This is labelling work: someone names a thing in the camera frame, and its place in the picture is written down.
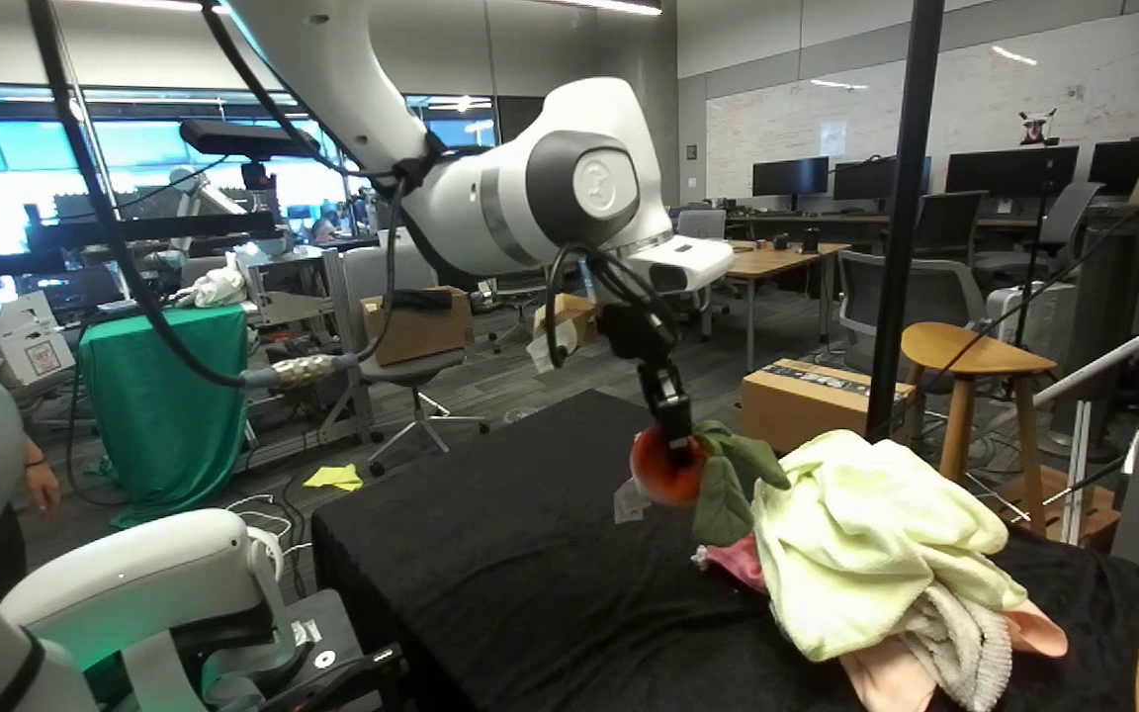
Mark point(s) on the yellow rag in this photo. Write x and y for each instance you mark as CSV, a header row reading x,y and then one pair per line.
x,y
332,477

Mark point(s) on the black table cloth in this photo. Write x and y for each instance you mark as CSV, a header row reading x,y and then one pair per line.
x,y
530,565

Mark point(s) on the person hand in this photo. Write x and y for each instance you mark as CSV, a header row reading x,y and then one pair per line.
x,y
41,484

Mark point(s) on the aluminium pole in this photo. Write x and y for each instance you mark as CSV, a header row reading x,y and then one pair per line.
x,y
1105,358

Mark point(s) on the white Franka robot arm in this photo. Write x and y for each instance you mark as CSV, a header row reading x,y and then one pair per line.
x,y
332,80

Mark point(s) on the green draped cloth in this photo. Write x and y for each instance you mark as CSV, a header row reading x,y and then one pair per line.
x,y
167,398

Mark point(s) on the black stereo camera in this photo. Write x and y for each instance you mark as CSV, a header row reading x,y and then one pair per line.
x,y
250,141

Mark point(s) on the light green towel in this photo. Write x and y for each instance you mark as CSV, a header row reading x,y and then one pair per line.
x,y
861,528

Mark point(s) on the white crumpled bag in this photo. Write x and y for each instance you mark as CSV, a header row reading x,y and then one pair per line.
x,y
209,287

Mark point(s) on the black vertical pole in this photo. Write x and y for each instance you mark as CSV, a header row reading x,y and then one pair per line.
x,y
907,199

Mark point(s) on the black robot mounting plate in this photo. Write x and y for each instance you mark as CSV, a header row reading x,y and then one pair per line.
x,y
319,652

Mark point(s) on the cardboard box with black tape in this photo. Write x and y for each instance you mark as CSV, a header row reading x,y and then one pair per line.
x,y
791,402

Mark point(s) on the plain cardboard box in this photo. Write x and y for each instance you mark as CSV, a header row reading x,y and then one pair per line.
x,y
416,339

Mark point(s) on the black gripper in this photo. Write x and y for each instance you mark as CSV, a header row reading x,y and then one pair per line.
x,y
635,332

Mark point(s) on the red plush with green leaves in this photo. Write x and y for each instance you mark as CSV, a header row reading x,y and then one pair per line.
x,y
667,477

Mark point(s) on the black computer monitor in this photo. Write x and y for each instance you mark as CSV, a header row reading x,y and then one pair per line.
x,y
869,178
791,176
1120,163
1008,172

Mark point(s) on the grey mesh office chair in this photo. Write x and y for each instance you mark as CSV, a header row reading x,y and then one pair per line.
x,y
938,288

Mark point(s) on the long wooden desk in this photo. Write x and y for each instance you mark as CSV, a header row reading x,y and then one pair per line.
x,y
759,262

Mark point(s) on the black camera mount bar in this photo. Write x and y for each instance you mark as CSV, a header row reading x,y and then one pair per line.
x,y
134,230

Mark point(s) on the metal shelf cart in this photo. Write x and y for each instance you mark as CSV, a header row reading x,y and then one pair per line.
x,y
304,358

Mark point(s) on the white paper box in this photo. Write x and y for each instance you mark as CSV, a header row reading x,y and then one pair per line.
x,y
37,341

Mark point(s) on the wooden stool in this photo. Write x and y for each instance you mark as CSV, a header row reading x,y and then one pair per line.
x,y
967,349

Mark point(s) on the pale peach cloth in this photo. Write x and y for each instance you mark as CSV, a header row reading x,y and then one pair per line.
x,y
887,677

